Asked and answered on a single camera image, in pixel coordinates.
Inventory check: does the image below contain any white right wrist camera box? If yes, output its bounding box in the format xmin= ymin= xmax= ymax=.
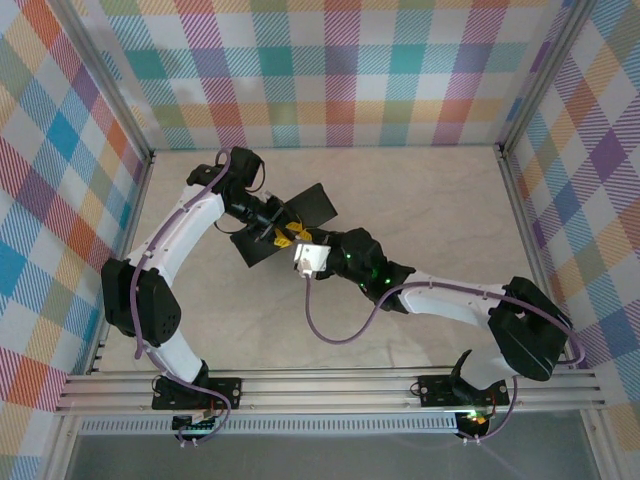
xmin=292 ymin=241 xmax=332 ymax=279

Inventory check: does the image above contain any aluminium side rail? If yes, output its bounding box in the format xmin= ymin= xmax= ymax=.
xmin=84 ymin=149 xmax=157 ymax=376
xmin=494 ymin=144 xmax=572 ymax=372

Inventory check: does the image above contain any black box with painting lid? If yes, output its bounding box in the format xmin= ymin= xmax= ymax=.
xmin=228 ymin=182 xmax=341 ymax=270

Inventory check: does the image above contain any green circuit board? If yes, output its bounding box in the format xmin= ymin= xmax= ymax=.
xmin=171 ymin=410 xmax=224 ymax=435

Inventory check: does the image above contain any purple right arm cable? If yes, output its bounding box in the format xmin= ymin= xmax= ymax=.
xmin=304 ymin=274 xmax=586 ymax=446

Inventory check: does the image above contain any aluminium frame post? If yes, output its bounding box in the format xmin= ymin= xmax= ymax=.
xmin=494 ymin=0 xmax=601 ymax=156
xmin=47 ymin=0 xmax=156 ymax=161

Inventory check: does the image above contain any slotted grey cable duct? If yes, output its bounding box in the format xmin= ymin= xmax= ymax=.
xmin=79 ymin=417 xmax=459 ymax=436

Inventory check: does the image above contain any circuit board with orange part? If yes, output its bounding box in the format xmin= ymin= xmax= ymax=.
xmin=457 ymin=405 xmax=496 ymax=429

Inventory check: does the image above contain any long aluminium mounting rail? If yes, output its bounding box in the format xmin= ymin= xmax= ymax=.
xmin=54 ymin=369 xmax=604 ymax=416

